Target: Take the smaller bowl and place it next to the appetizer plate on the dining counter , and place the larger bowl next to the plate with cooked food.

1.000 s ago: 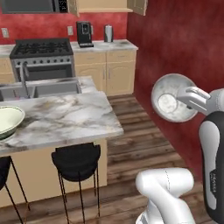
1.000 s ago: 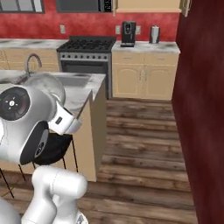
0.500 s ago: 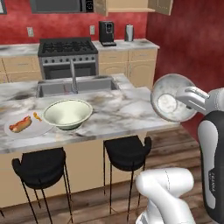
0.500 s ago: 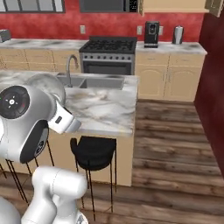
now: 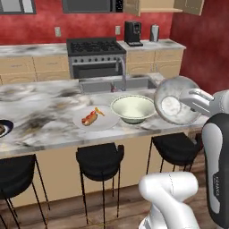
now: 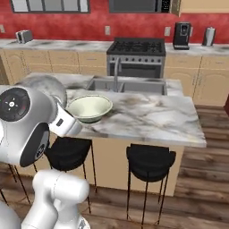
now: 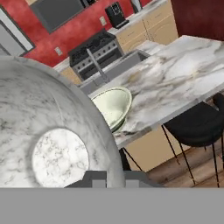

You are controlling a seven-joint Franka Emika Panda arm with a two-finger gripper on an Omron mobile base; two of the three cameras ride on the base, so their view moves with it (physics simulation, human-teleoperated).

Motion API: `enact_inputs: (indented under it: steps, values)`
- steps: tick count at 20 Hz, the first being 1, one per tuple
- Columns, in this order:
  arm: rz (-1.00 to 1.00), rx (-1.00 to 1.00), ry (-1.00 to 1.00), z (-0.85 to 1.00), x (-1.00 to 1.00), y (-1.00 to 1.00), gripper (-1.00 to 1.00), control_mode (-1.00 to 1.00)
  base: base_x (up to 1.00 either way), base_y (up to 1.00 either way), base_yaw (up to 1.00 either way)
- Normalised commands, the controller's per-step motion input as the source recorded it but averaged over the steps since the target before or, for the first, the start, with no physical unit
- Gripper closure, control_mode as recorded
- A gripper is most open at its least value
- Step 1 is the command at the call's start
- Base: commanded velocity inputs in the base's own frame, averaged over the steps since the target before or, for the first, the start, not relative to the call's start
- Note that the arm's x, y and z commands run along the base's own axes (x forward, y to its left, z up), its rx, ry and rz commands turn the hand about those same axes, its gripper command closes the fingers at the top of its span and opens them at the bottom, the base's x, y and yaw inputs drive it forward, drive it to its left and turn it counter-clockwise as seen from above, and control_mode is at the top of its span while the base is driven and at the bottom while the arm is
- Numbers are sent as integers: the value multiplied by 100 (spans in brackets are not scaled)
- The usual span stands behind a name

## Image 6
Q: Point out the silver paper towel holder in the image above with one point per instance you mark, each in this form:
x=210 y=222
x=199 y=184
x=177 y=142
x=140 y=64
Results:
x=209 y=36

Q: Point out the grey sink tap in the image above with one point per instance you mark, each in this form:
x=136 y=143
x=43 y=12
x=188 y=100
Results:
x=116 y=74

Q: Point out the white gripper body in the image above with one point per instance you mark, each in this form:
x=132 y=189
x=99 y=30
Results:
x=74 y=126

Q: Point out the beige base cupboard run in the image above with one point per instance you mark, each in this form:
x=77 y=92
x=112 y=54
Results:
x=205 y=80
x=53 y=62

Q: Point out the white wall socket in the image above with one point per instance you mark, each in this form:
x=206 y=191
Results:
x=167 y=31
x=107 y=30
x=1 y=28

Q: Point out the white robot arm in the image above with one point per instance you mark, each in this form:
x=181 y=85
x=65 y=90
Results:
x=27 y=140

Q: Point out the black bar stool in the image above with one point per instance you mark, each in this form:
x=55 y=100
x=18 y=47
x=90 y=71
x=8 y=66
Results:
x=150 y=162
x=68 y=153
x=23 y=186

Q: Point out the window with dark frame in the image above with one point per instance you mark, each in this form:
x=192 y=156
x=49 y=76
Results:
x=50 y=5

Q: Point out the steel sink basin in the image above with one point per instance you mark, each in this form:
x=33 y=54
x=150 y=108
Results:
x=140 y=86

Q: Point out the silver toaster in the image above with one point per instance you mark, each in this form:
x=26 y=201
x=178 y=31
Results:
x=23 y=36

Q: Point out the beige wall cupboard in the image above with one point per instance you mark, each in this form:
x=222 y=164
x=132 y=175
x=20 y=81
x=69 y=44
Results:
x=202 y=6

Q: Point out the dark microwave oven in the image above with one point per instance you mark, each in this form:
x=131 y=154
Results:
x=137 y=6

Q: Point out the beige kitchen island base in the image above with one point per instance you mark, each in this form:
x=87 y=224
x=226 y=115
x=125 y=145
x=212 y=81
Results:
x=113 y=162

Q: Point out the black coffee machine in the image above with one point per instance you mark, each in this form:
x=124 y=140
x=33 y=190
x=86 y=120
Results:
x=181 y=35

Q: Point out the black and steel range oven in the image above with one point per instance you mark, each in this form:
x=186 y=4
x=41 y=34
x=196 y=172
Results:
x=137 y=59

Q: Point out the grey mottled bowl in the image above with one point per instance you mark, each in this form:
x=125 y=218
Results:
x=44 y=85

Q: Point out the dark red object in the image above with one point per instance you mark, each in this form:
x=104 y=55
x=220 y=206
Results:
x=227 y=106

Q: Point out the pale green bowl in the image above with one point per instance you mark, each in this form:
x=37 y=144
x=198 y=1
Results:
x=89 y=107

